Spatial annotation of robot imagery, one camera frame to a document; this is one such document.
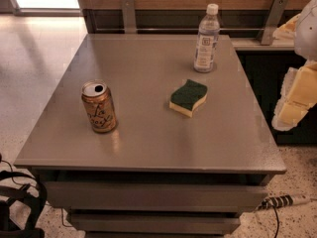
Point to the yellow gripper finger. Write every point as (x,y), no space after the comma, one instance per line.
(287,30)
(297,96)

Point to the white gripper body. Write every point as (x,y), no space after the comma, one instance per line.
(307,34)

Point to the clear plastic water bottle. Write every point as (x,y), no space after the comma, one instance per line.
(208,33)

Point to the white power strip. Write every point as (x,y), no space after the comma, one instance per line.
(283,201)

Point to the green yellow sponge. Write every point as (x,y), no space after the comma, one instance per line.
(188,97)

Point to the grey drawer cabinet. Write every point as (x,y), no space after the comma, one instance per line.
(158,173)

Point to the gold soda can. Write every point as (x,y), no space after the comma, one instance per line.
(98,103)

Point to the right metal bracket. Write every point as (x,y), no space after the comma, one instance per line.
(275,12)

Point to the metal bracket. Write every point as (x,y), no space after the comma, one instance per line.
(275,12)
(129,16)

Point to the left metal bracket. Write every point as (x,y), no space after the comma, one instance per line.
(129,16)

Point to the black bag with straps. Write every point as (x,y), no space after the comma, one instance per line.
(22,201)

